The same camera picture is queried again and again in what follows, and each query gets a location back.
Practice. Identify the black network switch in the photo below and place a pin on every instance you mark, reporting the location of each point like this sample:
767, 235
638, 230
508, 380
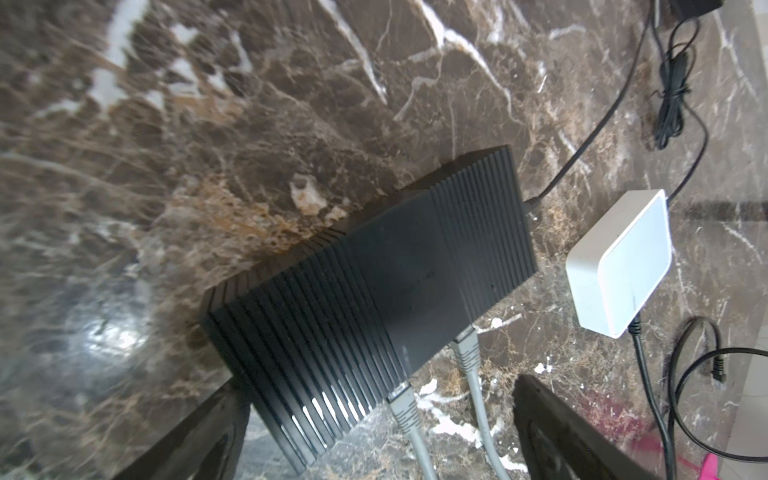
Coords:
322, 333

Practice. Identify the white router box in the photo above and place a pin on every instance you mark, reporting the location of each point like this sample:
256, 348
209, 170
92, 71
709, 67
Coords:
616, 266

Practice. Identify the pink plastic goblet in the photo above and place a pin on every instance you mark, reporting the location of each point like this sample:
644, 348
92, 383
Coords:
709, 468

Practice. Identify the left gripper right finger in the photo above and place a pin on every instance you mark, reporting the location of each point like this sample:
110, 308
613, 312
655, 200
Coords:
557, 443

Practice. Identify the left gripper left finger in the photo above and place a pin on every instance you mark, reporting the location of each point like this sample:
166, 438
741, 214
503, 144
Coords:
207, 444

